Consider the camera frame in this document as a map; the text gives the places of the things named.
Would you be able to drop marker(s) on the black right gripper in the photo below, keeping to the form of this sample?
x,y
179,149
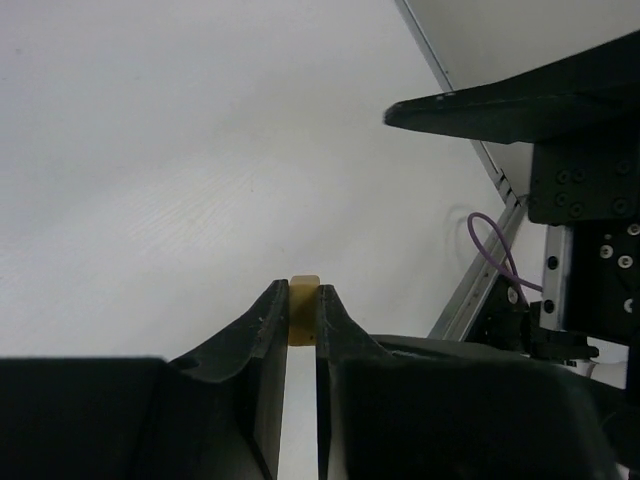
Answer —
x,y
584,188

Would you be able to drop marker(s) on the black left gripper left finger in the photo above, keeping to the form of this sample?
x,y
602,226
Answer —
x,y
214,412

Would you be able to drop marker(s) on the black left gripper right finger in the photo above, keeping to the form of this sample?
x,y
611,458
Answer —
x,y
453,411

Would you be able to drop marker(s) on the small tan staples box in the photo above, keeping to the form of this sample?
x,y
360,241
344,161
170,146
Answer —
x,y
303,292

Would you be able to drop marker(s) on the aluminium rail frame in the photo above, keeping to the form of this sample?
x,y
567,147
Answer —
x,y
481,279

